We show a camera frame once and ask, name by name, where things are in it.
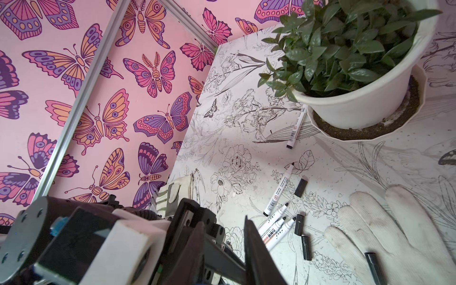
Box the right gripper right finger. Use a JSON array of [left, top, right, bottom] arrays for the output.
[[243, 216, 287, 285]]

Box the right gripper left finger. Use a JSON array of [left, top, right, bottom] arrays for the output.
[[163, 222, 205, 285]]

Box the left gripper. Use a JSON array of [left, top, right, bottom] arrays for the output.
[[149, 198, 247, 285]]

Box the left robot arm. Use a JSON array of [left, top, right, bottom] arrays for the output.
[[1, 196, 247, 285]]

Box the white marker cluster middle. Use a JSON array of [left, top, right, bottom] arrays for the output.
[[262, 217, 286, 245]]

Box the white marker cluster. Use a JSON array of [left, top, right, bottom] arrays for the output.
[[262, 217, 286, 245], [258, 201, 290, 236], [266, 217, 297, 251]]

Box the white marker cluster right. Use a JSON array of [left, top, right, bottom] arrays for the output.
[[266, 217, 297, 251]]

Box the white marker cluster left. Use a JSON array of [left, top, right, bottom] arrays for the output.
[[258, 201, 290, 236]]

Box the black cap lower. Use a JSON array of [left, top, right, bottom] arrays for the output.
[[301, 236, 312, 261]]

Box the black cap middle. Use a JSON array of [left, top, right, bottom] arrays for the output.
[[294, 214, 305, 236]]

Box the striped glove left edge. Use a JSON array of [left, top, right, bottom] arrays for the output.
[[156, 175, 194, 218]]

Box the black cap top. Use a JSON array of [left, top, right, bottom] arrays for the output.
[[294, 178, 308, 198]]

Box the black cap on glove right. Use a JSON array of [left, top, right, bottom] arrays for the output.
[[364, 252, 387, 285]]

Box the white glove on table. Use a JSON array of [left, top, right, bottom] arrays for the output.
[[324, 186, 456, 285]]

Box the white potted green plant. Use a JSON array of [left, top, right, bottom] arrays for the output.
[[258, 1, 441, 129]]

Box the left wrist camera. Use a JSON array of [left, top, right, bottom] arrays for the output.
[[33, 207, 171, 285]]

